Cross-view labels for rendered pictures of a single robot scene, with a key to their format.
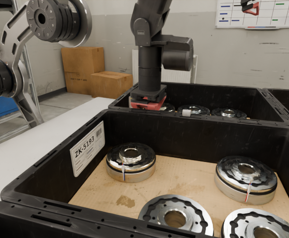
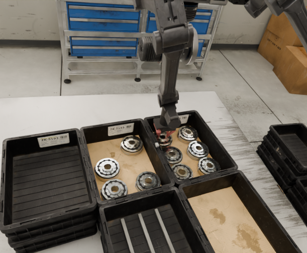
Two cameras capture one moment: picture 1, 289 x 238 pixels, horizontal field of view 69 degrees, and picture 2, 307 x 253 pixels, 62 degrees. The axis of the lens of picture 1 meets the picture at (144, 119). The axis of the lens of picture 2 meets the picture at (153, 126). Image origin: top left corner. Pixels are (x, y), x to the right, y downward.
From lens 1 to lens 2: 0.90 m
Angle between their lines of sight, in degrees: 43
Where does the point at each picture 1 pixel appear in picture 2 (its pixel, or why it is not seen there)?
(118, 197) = (113, 152)
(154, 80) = (163, 121)
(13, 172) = (118, 113)
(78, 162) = (111, 132)
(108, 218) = (86, 149)
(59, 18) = not seen: hidden behind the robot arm
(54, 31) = not seen: hidden behind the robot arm
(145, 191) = (121, 157)
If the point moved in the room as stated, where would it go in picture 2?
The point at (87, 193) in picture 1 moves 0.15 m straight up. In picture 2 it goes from (109, 143) to (109, 120)
